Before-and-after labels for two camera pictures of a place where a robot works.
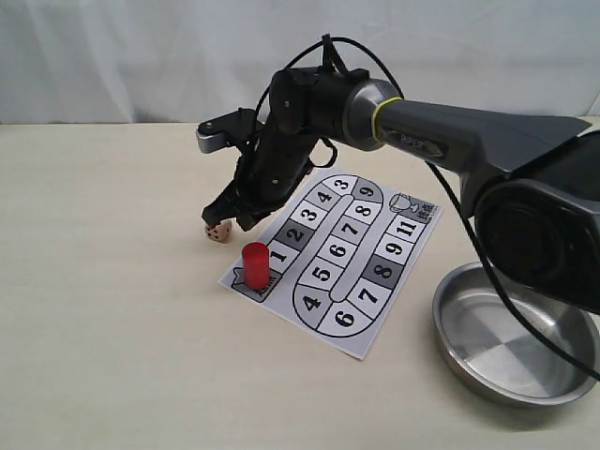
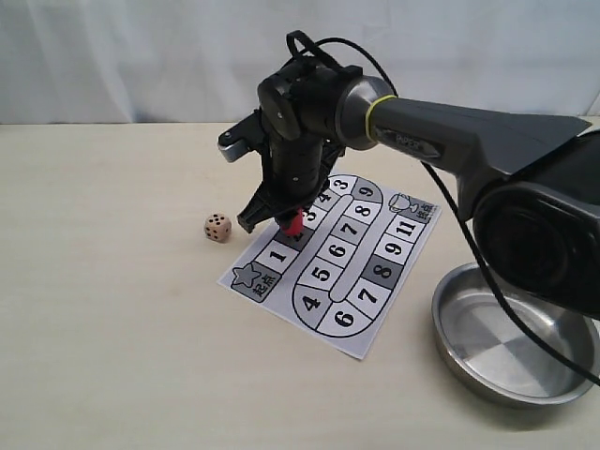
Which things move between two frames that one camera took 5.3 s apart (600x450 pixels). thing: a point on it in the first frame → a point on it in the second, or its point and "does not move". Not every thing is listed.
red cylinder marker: [256, 264] → [294, 228]
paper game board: [335, 261] does not move
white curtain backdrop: [179, 62] does not move
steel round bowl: [493, 352] does not move
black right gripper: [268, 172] → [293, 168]
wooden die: [220, 232] does not move
